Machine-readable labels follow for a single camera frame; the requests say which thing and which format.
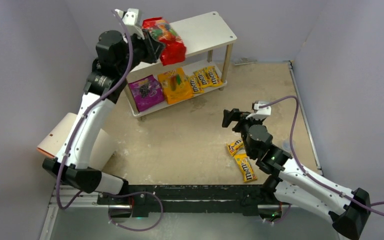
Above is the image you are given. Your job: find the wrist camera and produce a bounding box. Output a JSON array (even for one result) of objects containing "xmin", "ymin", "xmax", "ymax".
[
  {"xmin": 112, "ymin": 8, "xmax": 145, "ymax": 39},
  {"xmin": 245, "ymin": 100, "xmax": 272, "ymax": 121}
]

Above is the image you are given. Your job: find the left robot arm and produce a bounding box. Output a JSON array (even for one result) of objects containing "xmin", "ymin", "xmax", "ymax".
[{"xmin": 42, "ymin": 30, "xmax": 165, "ymax": 195}]

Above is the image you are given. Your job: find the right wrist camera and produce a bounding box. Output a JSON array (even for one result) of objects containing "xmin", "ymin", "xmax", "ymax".
[{"xmin": 245, "ymin": 100, "xmax": 272, "ymax": 121}]

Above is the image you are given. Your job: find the yellow m&m's bag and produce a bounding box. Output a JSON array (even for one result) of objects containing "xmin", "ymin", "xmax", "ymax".
[
  {"xmin": 193, "ymin": 68, "xmax": 212, "ymax": 88},
  {"xmin": 233, "ymin": 153, "xmax": 258, "ymax": 183},
  {"xmin": 204, "ymin": 66, "xmax": 223, "ymax": 87},
  {"xmin": 187, "ymin": 75, "xmax": 204, "ymax": 94},
  {"xmin": 226, "ymin": 139, "xmax": 244, "ymax": 157}
]

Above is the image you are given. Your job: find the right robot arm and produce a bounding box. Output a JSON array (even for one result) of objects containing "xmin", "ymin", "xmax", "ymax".
[{"xmin": 221, "ymin": 108, "xmax": 371, "ymax": 240}]

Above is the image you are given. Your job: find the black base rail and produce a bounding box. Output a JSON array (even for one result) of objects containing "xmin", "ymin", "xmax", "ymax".
[{"xmin": 97, "ymin": 184, "xmax": 288, "ymax": 221}]

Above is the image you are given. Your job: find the red assorted gummy bag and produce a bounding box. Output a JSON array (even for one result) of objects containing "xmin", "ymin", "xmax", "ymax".
[{"xmin": 142, "ymin": 17, "xmax": 187, "ymax": 66}]

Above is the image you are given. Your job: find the orange mango gummy bag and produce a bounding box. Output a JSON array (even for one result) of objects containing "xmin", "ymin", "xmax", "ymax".
[{"xmin": 157, "ymin": 67, "xmax": 194, "ymax": 105}]

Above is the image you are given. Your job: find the clear plastic cup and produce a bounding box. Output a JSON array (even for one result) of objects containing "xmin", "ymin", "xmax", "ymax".
[{"xmin": 282, "ymin": 139, "xmax": 296, "ymax": 155}]

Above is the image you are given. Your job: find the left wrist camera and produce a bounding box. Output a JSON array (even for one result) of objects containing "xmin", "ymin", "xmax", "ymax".
[{"xmin": 112, "ymin": 8, "xmax": 145, "ymax": 39}]

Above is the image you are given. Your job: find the white two-tier shelf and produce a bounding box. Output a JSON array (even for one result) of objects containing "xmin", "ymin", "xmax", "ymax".
[{"xmin": 122, "ymin": 11, "xmax": 238, "ymax": 121}]

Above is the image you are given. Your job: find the white cylinder container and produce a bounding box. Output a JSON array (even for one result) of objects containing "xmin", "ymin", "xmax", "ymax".
[{"xmin": 36, "ymin": 112, "xmax": 118, "ymax": 170}]

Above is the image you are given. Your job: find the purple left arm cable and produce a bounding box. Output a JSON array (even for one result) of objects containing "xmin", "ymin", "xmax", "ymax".
[{"xmin": 55, "ymin": 9, "xmax": 164, "ymax": 233}]

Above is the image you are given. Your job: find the purple grape gummy bag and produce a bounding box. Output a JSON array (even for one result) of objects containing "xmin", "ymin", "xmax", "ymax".
[{"xmin": 128, "ymin": 75, "xmax": 165, "ymax": 112}]

